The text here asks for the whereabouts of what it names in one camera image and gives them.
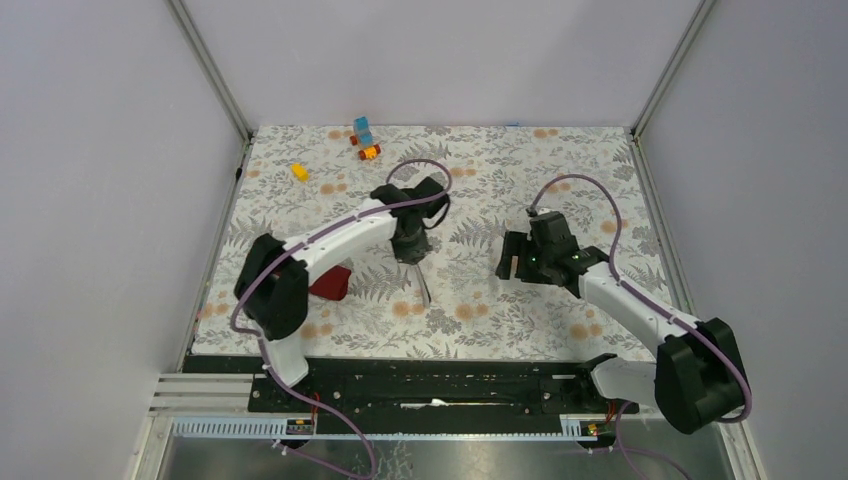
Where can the blue orange toy car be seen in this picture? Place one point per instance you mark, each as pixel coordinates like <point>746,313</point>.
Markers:
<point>363,140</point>

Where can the yellow toy block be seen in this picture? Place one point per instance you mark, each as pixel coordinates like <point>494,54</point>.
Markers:
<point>300,173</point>

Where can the right aluminium frame post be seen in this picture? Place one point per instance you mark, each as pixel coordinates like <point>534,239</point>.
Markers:
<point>683,46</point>

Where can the silver table knife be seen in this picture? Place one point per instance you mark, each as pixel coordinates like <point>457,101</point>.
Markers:
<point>426,297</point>

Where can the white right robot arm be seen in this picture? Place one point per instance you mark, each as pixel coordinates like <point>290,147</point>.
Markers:
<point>696,376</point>

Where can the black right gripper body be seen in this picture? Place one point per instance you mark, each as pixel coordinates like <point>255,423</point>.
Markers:
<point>536,263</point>

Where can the left aluminium frame post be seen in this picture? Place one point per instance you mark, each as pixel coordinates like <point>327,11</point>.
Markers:
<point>211,71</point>

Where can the floral patterned tablecloth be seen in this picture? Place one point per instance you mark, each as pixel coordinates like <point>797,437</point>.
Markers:
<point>588,174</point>

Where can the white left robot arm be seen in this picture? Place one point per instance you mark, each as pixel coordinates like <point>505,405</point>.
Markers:
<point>273,286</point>

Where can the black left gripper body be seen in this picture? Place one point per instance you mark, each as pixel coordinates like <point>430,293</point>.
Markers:
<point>407,248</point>

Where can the red cloth napkin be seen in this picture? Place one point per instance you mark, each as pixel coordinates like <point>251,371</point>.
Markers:
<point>333,285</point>

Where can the aluminium frame post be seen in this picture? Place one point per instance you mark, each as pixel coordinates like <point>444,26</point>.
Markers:
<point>683,46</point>
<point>211,71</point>

